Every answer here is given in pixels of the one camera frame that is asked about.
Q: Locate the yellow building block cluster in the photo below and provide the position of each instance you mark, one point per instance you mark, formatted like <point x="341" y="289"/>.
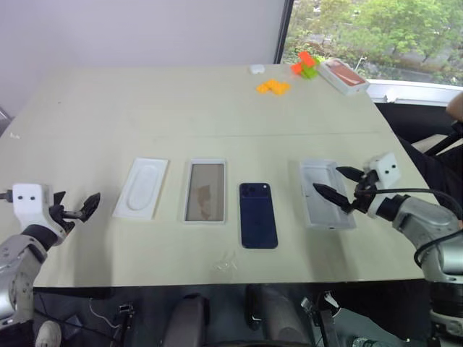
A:
<point x="274" y="87"/>

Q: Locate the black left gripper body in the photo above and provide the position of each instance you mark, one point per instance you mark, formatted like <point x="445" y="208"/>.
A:
<point x="65" y="218"/>

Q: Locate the red and green blocks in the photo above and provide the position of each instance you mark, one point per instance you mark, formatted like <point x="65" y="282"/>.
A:
<point x="303" y="61"/>

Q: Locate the white earbuds case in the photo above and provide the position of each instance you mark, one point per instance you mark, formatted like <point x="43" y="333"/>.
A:
<point x="256" y="69"/>

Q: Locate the person's bare forearm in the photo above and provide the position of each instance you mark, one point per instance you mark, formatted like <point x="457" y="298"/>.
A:
<point x="455" y="105"/>

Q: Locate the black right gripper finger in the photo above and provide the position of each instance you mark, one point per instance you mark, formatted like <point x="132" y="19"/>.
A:
<point x="351" y="173"/>
<point x="334" y="197"/>

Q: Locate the green trees outside window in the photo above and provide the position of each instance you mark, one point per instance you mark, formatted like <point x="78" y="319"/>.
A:
<point x="380" y="29"/>

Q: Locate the white box with reflective film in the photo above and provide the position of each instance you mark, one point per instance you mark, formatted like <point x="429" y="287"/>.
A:
<point x="204" y="191"/>

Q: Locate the black window frame post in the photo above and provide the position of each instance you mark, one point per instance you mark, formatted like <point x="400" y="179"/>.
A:
<point x="284" y="30"/>

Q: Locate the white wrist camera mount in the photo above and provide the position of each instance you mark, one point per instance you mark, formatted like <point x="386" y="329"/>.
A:
<point x="30" y="198"/>
<point x="387" y="170"/>

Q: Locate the black metal clamp stand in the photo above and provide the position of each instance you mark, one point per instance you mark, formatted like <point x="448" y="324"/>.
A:
<point x="124" y="321"/>
<point x="325" y="318"/>

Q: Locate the white shoe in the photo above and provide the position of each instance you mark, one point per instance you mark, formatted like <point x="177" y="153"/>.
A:
<point x="48" y="334"/>

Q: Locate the dark blue smartphone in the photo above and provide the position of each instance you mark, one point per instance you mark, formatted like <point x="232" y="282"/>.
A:
<point x="258" y="220"/>

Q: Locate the white moulded tray insert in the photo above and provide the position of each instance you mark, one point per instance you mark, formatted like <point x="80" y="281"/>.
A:
<point x="141" y="188"/>

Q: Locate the green building block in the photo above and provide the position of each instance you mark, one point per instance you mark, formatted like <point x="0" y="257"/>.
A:
<point x="311" y="71"/>

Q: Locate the white box with orange print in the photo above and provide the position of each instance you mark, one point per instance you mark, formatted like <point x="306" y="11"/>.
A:
<point x="343" y="76"/>

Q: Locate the white window sill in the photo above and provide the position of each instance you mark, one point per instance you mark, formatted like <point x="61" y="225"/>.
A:
<point x="416" y="90"/>

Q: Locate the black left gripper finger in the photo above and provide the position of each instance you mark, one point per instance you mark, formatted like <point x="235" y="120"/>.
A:
<point x="91" y="206"/>
<point x="59" y="199"/>

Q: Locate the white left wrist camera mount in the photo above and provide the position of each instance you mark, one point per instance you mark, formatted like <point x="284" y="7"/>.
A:
<point x="30" y="198"/>

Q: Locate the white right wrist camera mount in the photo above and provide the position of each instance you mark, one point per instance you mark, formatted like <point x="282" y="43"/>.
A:
<point x="387" y="170"/>

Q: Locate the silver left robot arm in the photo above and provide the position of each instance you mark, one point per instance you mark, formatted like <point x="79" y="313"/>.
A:
<point x="18" y="256"/>

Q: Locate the dark rounded shape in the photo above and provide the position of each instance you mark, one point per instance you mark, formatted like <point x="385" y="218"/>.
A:
<point x="188" y="321"/>
<point x="278" y="318"/>

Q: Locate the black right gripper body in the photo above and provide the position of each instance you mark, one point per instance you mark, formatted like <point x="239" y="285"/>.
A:
<point x="364" y="191"/>

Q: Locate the clear plastic wrap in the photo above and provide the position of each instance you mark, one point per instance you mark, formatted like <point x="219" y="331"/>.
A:
<point x="224" y="264"/>

